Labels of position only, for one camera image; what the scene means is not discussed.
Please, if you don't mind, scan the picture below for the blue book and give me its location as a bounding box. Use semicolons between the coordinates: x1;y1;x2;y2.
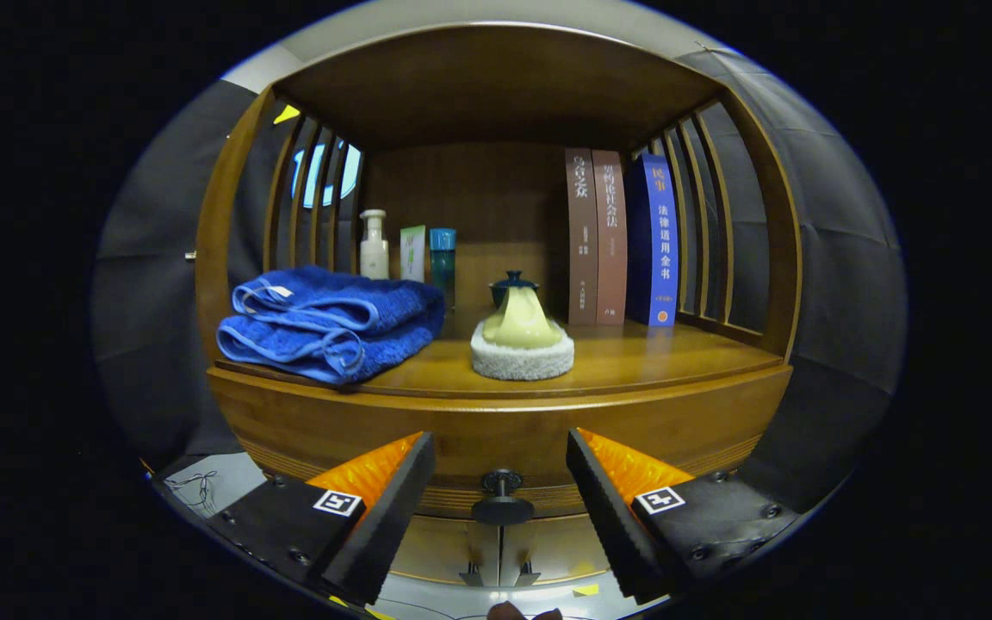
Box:
625;154;679;328

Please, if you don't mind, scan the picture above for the dark blue lidded teacup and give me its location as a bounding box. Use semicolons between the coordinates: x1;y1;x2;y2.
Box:
489;270;540;309

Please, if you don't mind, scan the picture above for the yellow black striped tape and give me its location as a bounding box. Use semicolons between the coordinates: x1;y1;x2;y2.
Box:
328;594;398;620

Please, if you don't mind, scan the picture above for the white pump bottle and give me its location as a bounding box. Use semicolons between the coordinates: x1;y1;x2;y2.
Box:
359;209;390;280

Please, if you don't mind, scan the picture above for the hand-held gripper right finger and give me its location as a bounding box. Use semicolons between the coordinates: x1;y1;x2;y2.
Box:
567;428;803;605

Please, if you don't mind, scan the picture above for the yellow brush with white base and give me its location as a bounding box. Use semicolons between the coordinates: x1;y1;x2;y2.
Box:
470;286;575;381

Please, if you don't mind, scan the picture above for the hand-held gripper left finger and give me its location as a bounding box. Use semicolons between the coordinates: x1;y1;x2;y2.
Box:
208;431;437;606

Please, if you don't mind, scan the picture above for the blue folded towel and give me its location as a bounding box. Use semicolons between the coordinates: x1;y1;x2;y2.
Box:
217;264;447;385

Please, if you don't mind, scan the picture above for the reddish brown book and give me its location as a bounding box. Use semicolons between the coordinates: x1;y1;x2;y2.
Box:
592;150;629;326

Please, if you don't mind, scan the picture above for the wooden countertop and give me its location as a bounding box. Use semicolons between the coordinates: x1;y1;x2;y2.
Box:
208;310;794;401

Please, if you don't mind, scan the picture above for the dark brown book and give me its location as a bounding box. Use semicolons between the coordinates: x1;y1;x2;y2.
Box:
565;147;599;326

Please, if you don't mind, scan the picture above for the wooden drawer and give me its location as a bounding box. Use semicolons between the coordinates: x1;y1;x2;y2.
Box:
229;392;764;526

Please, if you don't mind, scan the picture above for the thin light floor cable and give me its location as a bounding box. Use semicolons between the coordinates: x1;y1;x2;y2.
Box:
164;469;221;511

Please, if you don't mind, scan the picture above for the wooden cabinet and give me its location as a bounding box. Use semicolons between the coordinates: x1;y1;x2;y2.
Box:
195;23;804;591

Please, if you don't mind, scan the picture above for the wooden cabinet door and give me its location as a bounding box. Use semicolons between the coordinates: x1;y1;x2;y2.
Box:
393;517;501;586
500;515;613;583

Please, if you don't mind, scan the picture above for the white green tube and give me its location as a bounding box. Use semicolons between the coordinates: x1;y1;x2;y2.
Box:
400;225;427;283

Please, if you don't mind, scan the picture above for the teal glass bottle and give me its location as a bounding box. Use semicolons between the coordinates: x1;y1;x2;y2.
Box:
429;227;457;311

